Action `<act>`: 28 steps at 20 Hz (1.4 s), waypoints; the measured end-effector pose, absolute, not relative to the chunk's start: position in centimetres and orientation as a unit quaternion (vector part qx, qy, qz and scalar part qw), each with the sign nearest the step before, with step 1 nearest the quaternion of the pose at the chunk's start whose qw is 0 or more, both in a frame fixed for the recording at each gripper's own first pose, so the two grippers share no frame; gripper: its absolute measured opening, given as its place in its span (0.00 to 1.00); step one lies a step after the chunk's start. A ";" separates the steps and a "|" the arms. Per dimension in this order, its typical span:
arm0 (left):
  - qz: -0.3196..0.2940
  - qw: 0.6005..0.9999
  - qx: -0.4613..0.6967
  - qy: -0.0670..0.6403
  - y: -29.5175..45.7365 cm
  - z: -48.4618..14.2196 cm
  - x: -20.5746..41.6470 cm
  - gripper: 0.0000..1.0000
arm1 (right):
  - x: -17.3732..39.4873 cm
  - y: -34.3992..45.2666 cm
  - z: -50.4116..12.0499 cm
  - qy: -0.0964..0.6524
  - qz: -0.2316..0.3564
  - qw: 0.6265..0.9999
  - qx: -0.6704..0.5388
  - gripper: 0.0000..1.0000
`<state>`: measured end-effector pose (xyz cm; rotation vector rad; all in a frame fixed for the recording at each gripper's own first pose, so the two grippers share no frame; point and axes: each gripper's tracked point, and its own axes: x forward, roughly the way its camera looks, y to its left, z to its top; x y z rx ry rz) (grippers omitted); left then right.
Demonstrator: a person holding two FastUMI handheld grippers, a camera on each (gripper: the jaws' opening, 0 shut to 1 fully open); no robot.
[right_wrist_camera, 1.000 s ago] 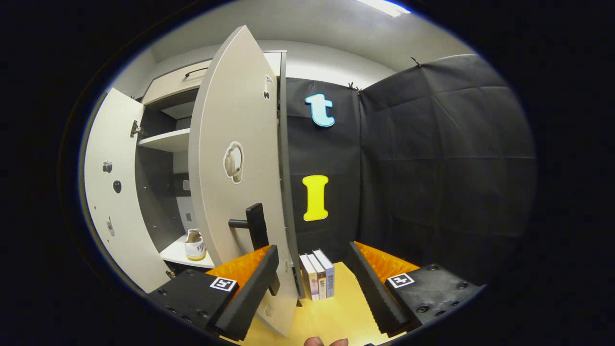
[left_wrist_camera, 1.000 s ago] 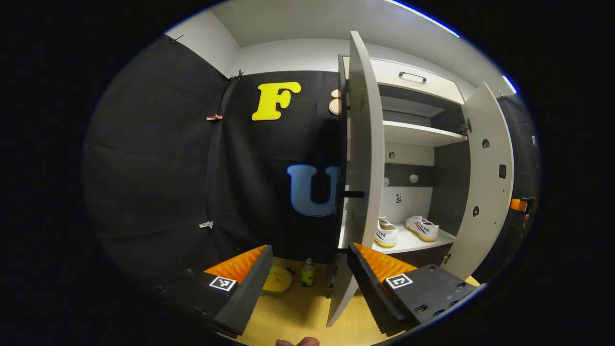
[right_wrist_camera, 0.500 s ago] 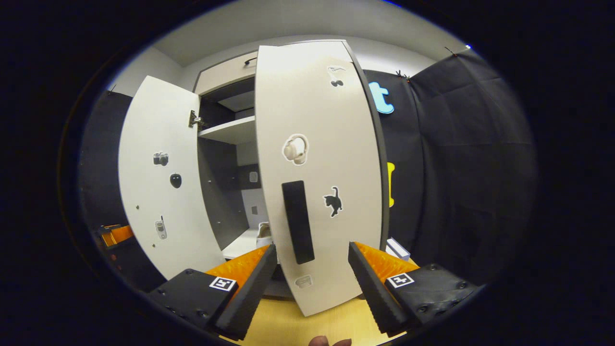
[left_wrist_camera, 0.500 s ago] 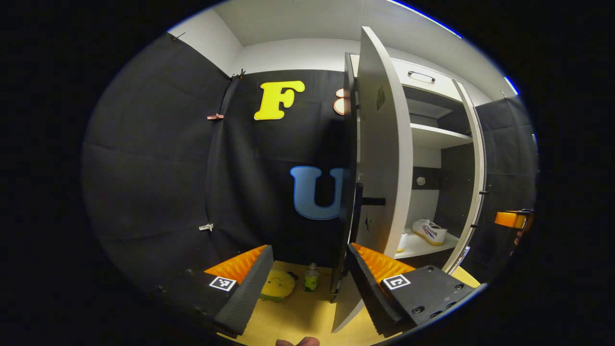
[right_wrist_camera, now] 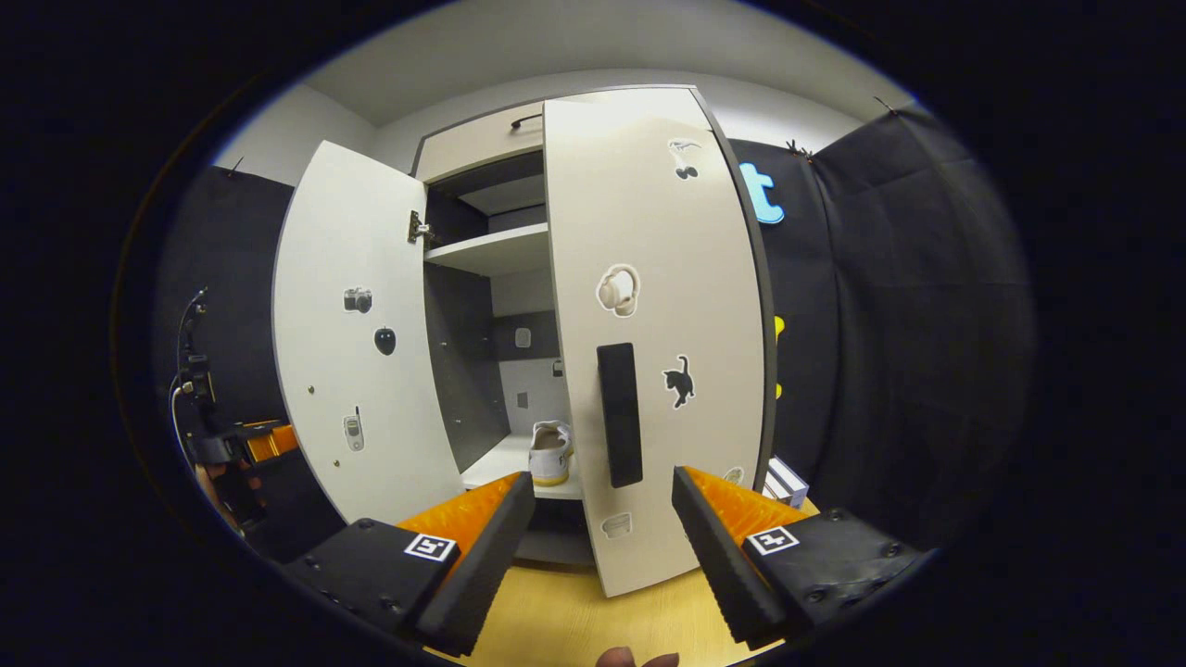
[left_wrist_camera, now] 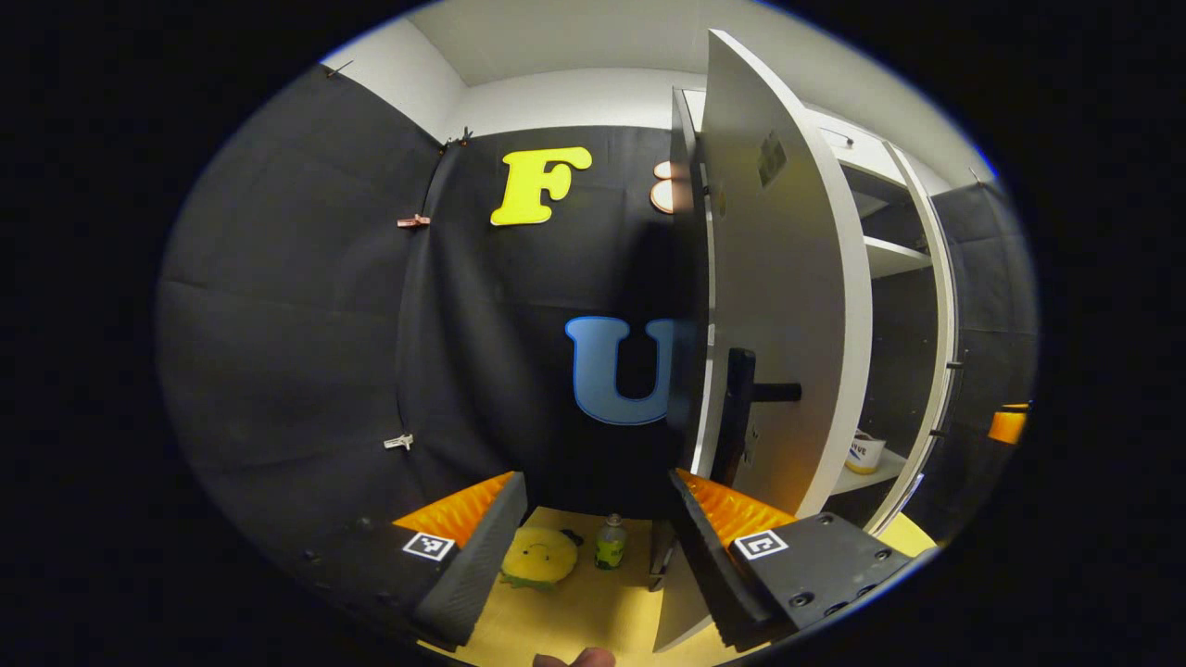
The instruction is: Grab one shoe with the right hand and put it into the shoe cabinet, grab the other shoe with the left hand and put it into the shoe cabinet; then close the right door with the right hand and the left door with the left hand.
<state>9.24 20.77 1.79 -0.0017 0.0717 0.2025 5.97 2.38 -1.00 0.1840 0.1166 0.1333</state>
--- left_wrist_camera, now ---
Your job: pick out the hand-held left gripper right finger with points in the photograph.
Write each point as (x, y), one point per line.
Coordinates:
(712, 565)

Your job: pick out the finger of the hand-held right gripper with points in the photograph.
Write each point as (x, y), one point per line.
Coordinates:
(1008, 424)

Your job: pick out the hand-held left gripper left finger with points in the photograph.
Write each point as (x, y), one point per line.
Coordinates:
(468, 565)

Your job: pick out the white canvas shoe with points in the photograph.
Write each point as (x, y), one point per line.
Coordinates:
(866, 454)

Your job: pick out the white cabinet door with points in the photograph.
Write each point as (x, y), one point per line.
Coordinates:
(940, 278)
(788, 278)

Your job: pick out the white shoe cabinet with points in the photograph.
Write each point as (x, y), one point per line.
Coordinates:
(690, 278)

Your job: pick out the white cabinet drawer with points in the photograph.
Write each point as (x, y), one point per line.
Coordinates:
(876, 156)

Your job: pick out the yellow plush toy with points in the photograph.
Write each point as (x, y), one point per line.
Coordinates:
(537, 558)

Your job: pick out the small green label bottle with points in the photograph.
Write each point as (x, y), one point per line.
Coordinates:
(611, 551)

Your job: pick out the white cloth clip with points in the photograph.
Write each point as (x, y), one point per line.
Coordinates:
(398, 442)

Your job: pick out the black backdrop cloth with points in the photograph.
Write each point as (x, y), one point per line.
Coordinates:
(996, 278)
(296, 324)

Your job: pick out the red cloth clip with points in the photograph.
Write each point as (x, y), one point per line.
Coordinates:
(413, 221)

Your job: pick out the black cloth clip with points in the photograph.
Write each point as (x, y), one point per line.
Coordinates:
(457, 139)

